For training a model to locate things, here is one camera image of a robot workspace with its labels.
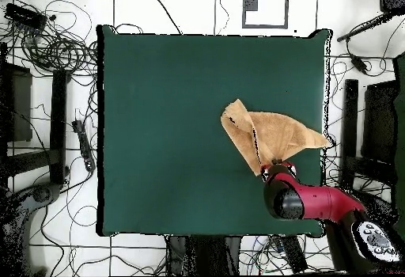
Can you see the black power strip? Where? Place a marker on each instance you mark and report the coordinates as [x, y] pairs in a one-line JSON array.
[[84, 145]]

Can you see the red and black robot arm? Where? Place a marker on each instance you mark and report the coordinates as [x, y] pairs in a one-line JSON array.
[[322, 201]]

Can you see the dark green table cloth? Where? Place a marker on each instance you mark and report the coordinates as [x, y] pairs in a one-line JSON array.
[[158, 131]]

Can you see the black pedestal foot bar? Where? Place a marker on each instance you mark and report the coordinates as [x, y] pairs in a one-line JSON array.
[[294, 253]]

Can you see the black device box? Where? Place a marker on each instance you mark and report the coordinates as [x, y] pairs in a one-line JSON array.
[[392, 0]]

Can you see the tan terry towel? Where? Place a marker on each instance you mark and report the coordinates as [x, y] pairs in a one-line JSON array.
[[278, 134]]

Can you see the black stand bar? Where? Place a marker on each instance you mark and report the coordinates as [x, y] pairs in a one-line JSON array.
[[349, 131], [58, 125]]

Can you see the dark flat panel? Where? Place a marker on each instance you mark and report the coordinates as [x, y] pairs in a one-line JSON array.
[[379, 122], [20, 106]]

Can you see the black hub box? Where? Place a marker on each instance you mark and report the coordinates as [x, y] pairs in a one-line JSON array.
[[23, 15]]

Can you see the black rod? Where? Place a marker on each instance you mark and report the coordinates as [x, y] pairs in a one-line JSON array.
[[364, 28]]

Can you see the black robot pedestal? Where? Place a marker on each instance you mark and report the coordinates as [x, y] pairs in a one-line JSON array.
[[205, 254]]

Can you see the dark green hanging cloth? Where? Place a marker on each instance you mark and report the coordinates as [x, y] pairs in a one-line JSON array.
[[400, 131]]

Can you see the black power adapter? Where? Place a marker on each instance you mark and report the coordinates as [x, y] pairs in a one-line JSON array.
[[359, 64]]

